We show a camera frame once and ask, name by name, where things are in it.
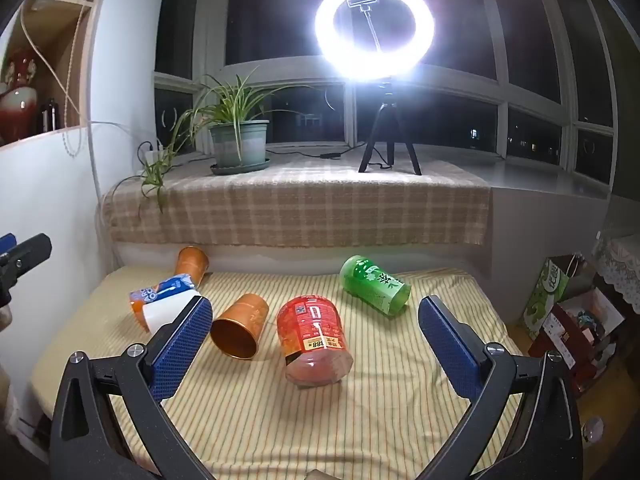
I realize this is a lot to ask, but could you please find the green printed plastic cup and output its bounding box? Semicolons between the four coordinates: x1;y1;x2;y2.
339;255;412;317

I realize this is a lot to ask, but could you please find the red and white vase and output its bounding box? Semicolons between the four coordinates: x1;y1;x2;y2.
0;57;42;144

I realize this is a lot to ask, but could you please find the phone holder clamp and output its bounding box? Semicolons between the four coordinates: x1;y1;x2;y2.
346;0;382;57

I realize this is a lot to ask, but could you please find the black tripod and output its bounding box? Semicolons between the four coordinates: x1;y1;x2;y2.
358;80;424;177

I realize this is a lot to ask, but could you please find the red cardboard box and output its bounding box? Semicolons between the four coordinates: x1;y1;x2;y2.
528;287;627;397

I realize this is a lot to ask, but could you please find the braided white cord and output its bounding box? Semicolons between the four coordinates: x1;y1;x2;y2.
61;0;110;159

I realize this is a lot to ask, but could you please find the white lace cloth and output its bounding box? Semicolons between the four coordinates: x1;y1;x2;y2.
594;232;640;317

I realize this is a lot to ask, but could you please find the white cable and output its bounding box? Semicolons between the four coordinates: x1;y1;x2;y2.
20;0;83;126

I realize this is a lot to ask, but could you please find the beige checked cloth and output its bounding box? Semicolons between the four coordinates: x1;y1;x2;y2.
101;156;492;249

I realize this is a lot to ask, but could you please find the wooden shelf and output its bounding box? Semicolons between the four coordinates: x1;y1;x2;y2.
0;0;110;150

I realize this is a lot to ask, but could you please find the large orange metallic cup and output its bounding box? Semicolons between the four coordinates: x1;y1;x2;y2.
210;293;271;361

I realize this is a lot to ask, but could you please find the yellow striped bed sheet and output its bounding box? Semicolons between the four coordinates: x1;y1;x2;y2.
30;265;526;480

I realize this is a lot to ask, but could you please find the red printed plastic cup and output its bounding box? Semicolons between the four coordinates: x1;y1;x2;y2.
276;295;354;387

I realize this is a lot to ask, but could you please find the blue and white paper cup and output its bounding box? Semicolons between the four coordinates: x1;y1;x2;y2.
129;273;201;333

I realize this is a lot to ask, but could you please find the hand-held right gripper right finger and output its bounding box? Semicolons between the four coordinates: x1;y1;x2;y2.
418;295;584;480

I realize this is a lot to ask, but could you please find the spider plant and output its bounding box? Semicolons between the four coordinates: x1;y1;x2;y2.
111;72;306;215

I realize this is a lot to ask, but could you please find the green pot saucer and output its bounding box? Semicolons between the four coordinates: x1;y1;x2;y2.
209;157;272;176

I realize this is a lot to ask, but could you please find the small orange metallic cup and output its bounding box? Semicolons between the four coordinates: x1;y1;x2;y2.
174;246;210;286

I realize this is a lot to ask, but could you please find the small clear round object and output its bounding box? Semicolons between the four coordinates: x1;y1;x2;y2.
582;417;606;444

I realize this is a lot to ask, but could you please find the dark bottle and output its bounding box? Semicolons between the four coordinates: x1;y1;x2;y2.
40;97;57;134

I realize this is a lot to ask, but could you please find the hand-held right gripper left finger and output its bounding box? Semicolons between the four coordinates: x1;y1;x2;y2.
49;295;221;480

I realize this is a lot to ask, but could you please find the black power cable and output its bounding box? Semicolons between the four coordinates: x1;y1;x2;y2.
190;141;396;170

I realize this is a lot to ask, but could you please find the green paper bag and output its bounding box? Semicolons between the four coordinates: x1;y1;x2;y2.
522;257;574;342

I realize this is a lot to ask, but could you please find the green plant pot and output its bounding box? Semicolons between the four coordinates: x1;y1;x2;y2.
207;120;270;167

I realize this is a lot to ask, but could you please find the white ring light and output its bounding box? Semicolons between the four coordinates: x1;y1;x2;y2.
314;0;435;81

